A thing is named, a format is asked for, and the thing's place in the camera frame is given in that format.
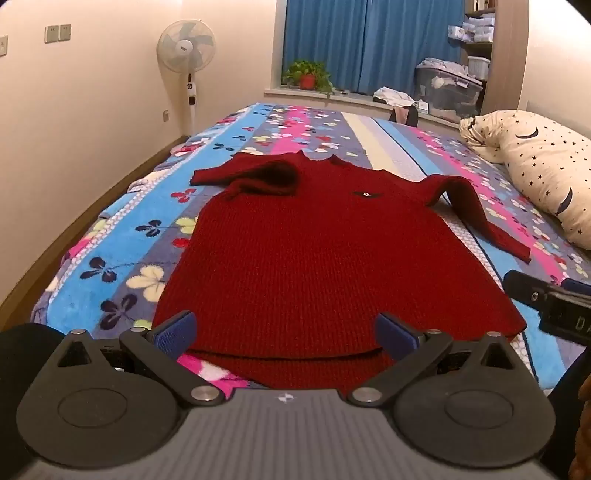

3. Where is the white standing fan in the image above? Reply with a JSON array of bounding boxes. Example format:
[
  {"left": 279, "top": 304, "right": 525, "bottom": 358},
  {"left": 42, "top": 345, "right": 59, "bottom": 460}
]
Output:
[{"left": 156, "top": 19, "right": 216, "bottom": 134}]

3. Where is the cream star-patterned pillow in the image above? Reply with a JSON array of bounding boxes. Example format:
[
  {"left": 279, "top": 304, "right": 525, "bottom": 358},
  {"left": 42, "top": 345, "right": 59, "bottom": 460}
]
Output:
[{"left": 459, "top": 110, "right": 591, "bottom": 250}]

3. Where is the single wall switch plate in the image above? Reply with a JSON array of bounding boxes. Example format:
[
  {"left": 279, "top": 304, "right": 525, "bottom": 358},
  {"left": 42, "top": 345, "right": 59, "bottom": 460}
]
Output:
[{"left": 0, "top": 35, "right": 8, "bottom": 57}]

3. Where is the blue curtain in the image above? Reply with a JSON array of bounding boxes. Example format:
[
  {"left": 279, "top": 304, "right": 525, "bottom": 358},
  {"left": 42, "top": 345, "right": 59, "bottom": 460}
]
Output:
[{"left": 283, "top": 0, "right": 465, "bottom": 95}]

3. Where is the double wall switch plate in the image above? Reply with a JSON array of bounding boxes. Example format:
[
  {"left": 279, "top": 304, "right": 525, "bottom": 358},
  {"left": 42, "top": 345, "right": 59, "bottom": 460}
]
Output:
[{"left": 44, "top": 24, "right": 71, "bottom": 44}]

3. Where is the wooden shelf unit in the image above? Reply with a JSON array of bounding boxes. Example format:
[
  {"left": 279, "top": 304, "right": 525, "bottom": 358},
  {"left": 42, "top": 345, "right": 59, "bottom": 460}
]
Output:
[{"left": 461, "top": 0, "right": 530, "bottom": 114}]

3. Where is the white clothes pile on sill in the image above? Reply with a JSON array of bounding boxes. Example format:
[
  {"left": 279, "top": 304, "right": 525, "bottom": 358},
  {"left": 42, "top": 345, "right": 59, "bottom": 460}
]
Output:
[{"left": 373, "top": 86, "right": 415, "bottom": 107}]

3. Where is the green plant in red pot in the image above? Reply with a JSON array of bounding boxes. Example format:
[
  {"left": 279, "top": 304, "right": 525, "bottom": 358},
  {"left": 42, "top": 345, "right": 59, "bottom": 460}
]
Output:
[{"left": 281, "top": 60, "right": 334, "bottom": 95}]

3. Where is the dark chair back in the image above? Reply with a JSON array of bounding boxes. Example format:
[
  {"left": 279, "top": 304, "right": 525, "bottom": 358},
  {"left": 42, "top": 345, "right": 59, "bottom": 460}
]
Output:
[{"left": 389, "top": 105, "right": 419, "bottom": 128}]

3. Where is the dark red knit sweater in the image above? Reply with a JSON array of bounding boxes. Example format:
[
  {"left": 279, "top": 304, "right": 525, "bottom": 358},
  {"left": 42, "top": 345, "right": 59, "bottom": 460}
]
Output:
[{"left": 153, "top": 152, "right": 530, "bottom": 393}]

